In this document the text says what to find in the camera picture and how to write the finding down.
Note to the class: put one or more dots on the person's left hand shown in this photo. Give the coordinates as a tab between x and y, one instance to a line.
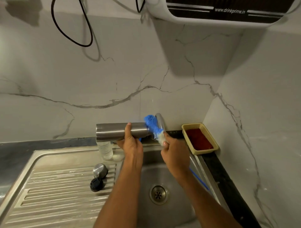
131	148

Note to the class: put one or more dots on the person's right hand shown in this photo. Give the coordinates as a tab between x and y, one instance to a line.
176	155

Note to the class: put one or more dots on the person's left thumb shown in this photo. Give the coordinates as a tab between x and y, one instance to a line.
128	131

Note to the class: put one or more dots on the person's right fingers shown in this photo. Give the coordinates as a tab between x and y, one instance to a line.
165	152

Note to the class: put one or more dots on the stainless steel flask bottle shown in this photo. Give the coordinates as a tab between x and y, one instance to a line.
110	131

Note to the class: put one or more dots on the blue bottle brush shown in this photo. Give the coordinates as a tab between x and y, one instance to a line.
151	122

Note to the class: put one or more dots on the person's left forearm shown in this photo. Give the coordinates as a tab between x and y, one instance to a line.
120	195

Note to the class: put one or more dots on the person's right forearm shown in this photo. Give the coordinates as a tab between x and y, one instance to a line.
202	199

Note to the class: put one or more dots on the yellow plastic basket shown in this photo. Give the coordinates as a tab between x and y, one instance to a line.
189	143

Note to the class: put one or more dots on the clear plastic water bottle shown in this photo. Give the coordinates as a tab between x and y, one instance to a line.
105	150

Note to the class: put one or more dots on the chrome sink faucet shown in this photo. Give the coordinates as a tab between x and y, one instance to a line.
160	121

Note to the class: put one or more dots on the red scrub pad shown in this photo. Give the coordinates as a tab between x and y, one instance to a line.
199	139

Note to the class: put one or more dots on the round metal drain strainer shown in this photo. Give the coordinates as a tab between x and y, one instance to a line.
159	194

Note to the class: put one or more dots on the round steel flask cap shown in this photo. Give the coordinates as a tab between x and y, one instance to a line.
100	170

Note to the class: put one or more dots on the black round inner cap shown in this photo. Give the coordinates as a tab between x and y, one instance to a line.
96	184

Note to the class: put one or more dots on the stainless steel sink with drainboard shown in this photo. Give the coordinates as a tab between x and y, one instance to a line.
58	188

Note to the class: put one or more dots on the white black water purifier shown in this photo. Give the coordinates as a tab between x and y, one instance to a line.
211	13

